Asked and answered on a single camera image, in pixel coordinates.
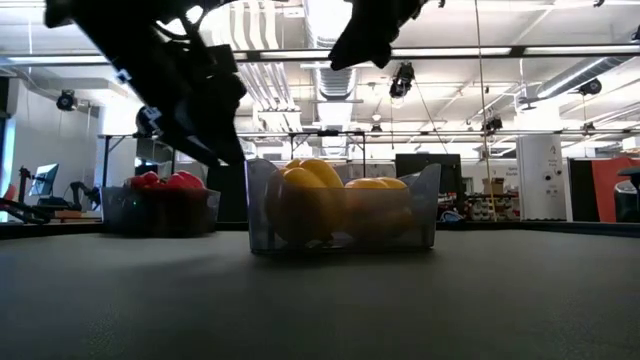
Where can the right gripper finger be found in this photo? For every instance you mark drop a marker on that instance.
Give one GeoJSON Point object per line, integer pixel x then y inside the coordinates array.
{"type": "Point", "coordinates": [382, 55]}
{"type": "Point", "coordinates": [350, 52]}

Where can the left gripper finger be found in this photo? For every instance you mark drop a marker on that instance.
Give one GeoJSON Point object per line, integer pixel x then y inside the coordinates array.
{"type": "Point", "coordinates": [185, 145]}
{"type": "Point", "coordinates": [227, 142]}

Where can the red bell pepper green stem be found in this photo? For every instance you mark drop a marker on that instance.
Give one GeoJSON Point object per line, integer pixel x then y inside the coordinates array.
{"type": "Point", "coordinates": [186, 180]}

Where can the large dark red bell pepper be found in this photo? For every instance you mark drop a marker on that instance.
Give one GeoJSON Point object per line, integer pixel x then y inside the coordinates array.
{"type": "Point", "coordinates": [145, 181]}

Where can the yellow bell pepper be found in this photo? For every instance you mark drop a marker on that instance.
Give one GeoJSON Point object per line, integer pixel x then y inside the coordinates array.
{"type": "Point", "coordinates": [302, 205]}
{"type": "Point", "coordinates": [377, 205]}

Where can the background black robot arm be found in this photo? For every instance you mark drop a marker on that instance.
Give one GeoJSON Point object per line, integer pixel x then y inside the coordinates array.
{"type": "Point", "coordinates": [84, 192]}

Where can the black partition panel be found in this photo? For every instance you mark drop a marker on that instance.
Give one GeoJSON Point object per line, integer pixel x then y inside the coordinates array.
{"type": "Point", "coordinates": [225, 192]}

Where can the translucent grey plastic bin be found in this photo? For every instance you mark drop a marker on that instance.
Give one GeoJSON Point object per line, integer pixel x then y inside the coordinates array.
{"type": "Point", "coordinates": [160, 215]}
{"type": "Point", "coordinates": [345, 245]}

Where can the black ceiling spotlight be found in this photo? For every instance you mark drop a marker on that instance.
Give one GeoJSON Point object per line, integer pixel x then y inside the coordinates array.
{"type": "Point", "coordinates": [66, 100]}

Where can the computer monitor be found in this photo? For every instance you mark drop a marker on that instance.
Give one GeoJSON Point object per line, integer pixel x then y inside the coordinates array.
{"type": "Point", "coordinates": [44, 179]}

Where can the cardboard box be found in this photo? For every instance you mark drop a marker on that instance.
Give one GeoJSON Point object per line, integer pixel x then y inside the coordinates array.
{"type": "Point", "coordinates": [494, 186]}

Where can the orange partition panel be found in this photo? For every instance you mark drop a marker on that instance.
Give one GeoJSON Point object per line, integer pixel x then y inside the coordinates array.
{"type": "Point", "coordinates": [612, 190]}

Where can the black office chair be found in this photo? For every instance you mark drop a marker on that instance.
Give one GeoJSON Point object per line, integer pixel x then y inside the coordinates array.
{"type": "Point", "coordinates": [629, 197]}

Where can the hanging black camera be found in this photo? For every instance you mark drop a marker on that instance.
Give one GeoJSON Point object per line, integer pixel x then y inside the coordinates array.
{"type": "Point", "coordinates": [402, 79]}

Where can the silver ceiling air duct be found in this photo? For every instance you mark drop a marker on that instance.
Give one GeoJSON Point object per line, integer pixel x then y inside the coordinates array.
{"type": "Point", "coordinates": [337, 115]}

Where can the black overhead frame bar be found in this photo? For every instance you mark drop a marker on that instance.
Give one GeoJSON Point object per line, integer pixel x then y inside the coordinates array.
{"type": "Point", "coordinates": [450, 51]}

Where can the small black ceiling camera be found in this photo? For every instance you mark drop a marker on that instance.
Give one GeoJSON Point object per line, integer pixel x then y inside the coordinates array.
{"type": "Point", "coordinates": [493, 124]}

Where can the slanted silver ceiling duct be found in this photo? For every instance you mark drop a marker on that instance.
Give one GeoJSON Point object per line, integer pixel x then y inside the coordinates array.
{"type": "Point", "coordinates": [575, 75]}

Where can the round black ceiling camera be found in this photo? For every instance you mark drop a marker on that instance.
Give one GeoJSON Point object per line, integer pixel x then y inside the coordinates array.
{"type": "Point", "coordinates": [591, 87]}

